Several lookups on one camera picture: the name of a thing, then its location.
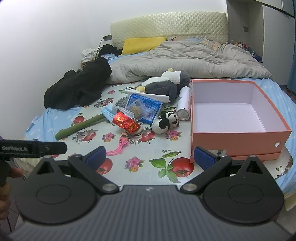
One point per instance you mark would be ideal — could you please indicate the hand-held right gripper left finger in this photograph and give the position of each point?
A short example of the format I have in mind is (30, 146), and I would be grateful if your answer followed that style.
(96, 155)

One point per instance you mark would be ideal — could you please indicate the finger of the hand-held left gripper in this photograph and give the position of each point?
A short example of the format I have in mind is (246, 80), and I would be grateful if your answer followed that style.
(54, 148)

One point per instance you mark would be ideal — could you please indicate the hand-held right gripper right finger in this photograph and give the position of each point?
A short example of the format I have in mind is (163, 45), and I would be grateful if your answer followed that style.
(204, 158)

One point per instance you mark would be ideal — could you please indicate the salmon cardboard box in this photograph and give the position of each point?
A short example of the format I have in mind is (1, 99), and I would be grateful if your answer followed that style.
(231, 143)

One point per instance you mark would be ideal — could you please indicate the blue face mask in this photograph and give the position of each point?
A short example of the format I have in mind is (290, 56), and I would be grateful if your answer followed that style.
(108, 113)

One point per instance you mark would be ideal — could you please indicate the white fluffy scrunchie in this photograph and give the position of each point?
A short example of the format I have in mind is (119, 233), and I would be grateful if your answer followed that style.
(137, 136)

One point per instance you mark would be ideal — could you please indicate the clear powder puff packet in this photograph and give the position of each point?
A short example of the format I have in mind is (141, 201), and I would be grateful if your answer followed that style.
(135, 110)

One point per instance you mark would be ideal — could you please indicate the person's left hand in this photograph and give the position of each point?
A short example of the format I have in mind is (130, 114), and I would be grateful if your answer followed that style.
(15, 172)

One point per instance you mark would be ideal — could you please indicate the pink tassel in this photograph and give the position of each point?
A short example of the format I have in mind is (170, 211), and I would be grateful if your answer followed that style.
(120, 146)

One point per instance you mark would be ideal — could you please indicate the green massage stick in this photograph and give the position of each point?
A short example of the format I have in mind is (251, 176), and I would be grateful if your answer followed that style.
(76, 127)

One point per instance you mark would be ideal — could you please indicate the red foil gold-print packet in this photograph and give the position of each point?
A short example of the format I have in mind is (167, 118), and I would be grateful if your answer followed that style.
(124, 122)

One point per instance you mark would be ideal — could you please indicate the small panda plush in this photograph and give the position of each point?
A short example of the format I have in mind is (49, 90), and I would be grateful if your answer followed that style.
(161, 124)

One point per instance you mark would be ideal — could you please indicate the white spray can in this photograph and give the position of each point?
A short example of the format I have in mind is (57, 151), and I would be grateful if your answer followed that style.
(183, 104)

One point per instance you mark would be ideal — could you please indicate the black jacket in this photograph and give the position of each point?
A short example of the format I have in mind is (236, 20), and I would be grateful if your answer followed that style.
(76, 88)

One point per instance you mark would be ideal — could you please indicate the blue wipes packet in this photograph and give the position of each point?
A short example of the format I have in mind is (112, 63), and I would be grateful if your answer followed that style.
(150, 106)

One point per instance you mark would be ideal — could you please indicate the grey white plush toy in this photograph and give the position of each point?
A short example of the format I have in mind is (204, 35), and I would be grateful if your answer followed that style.
(161, 88)

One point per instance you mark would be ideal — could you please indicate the blue bedsheet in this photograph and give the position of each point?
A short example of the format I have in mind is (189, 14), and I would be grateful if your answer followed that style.
(277, 92)

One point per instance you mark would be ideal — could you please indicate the grey duvet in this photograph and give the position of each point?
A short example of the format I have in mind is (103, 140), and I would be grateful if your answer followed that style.
(185, 60)

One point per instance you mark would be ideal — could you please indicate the white cloth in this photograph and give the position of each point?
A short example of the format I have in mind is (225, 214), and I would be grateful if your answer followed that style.
(89, 53)

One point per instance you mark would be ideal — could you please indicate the black garment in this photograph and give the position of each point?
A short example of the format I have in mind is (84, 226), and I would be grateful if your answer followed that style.
(111, 49)

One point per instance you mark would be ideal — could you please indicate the printed pillow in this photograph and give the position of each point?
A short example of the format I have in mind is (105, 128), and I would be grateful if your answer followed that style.
(208, 41)

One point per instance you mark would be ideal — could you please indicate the yellow pillow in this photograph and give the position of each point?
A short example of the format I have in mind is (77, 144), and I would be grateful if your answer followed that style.
(138, 45)

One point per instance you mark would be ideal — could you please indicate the row of small bottles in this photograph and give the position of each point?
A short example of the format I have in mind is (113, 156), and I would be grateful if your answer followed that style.
(241, 45)

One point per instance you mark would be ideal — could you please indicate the black power adapter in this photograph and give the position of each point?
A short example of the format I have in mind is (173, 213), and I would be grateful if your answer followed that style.
(107, 37)

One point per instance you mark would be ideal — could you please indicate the blue curtain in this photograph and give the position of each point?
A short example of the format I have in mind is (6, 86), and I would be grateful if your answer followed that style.
(292, 69)

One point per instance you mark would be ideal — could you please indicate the cream quilted headboard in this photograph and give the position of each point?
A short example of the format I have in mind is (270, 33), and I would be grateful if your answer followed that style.
(166, 25)

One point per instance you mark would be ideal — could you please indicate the white cabinet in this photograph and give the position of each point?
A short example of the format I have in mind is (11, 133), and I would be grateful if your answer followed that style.
(272, 34)

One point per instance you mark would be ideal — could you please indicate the dark wall socket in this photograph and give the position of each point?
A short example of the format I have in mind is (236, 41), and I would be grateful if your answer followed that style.
(245, 29)

